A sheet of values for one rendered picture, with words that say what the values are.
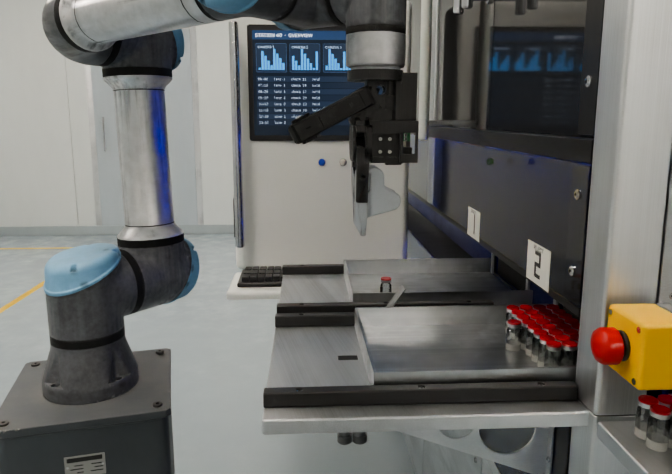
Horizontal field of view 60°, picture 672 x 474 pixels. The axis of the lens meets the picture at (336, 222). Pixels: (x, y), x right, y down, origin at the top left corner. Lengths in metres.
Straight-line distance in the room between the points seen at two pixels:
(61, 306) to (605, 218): 0.79
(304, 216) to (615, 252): 1.08
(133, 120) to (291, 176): 0.69
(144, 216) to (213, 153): 5.23
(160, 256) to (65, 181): 5.67
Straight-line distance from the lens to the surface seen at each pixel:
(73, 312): 1.01
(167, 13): 0.80
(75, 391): 1.04
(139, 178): 1.07
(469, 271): 1.39
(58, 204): 6.78
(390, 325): 1.03
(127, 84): 1.06
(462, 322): 1.05
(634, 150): 0.73
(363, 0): 0.74
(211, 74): 6.29
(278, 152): 1.65
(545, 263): 0.90
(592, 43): 0.81
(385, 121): 0.73
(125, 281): 1.03
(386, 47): 0.73
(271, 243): 1.69
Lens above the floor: 1.24
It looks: 10 degrees down
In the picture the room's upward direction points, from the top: straight up
